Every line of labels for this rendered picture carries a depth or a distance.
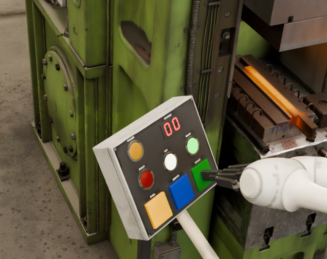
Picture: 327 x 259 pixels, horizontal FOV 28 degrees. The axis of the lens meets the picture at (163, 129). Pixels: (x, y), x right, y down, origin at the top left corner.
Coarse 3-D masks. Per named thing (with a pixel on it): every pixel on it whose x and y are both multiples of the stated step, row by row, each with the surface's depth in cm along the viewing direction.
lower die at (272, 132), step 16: (256, 64) 242; (240, 80) 233; (272, 80) 234; (240, 96) 227; (256, 96) 225; (288, 96) 226; (240, 112) 225; (256, 112) 219; (272, 112) 218; (256, 128) 217; (272, 128) 214; (288, 128) 217
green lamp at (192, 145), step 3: (192, 138) 185; (189, 141) 184; (192, 141) 185; (195, 141) 186; (189, 144) 184; (192, 144) 185; (195, 144) 185; (189, 147) 184; (192, 147) 184; (195, 147) 185; (189, 150) 184; (192, 150) 184; (195, 150) 185; (192, 153) 185
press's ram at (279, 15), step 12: (252, 0) 192; (264, 0) 187; (276, 0) 182; (288, 0) 184; (300, 0) 186; (312, 0) 188; (324, 0) 190; (264, 12) 188; (276, 12) 185; (288, 12) 187; (300, 12) 189; (312, 12) 191; (324, 12) 193; (276, 24) 188
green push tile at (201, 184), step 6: (204, 162) 188; (192, 168) 185; (198, 168) 186; (204, 168) 188; (210, 168) 190; (192, 174) 185; (198, 174) 186; (198, 180) 186; (198, 186) 186; (204, 186) 187
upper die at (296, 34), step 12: (252, 12) 203; (252, 24) 205; (264, 24) 199; (288, 24) 190; (300, 24) 192; (312, 24) 194; (324, 24) 196; (264, 36) 200; (276, 36) 194; (288, 36) 193; (300, 36) 195; (312, 36) 197; (324, 36) 199; (276, 48) 196; (288, 48) 195
